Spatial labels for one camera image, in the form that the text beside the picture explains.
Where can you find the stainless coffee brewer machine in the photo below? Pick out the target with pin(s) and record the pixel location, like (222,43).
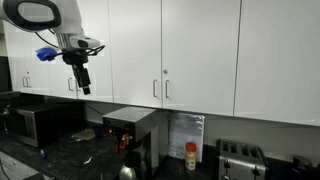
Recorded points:
(141,136)

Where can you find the steel handle of door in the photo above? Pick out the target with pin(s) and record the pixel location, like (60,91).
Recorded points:
(155,88)

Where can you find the steel four-slot toaster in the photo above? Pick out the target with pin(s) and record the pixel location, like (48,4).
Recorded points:
(241,161)

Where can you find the steel microwave oven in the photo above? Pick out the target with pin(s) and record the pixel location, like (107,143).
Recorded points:
(43,124)

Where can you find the steel handle right-centre door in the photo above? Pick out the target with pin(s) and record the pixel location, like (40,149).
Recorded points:
(167,89)

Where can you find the steel coffee carafe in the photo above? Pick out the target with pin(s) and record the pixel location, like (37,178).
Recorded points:
(133,168)

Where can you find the white handwritten paper notice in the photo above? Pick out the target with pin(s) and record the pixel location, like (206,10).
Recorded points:
(184,128)

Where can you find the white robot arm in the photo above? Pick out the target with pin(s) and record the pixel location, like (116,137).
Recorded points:
(64,18)

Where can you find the red-capped creamer bottle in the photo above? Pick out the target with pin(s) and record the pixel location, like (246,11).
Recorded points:
(190,156)

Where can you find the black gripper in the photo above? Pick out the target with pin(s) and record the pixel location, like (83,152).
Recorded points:
(76,59)

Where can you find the white cupboard door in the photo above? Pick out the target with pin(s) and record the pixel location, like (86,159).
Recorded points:
(199,52)
(95,24)
(135,34)
(28,73)
(278,74)

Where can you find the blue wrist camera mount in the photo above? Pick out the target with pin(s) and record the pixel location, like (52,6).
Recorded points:
(46,54)

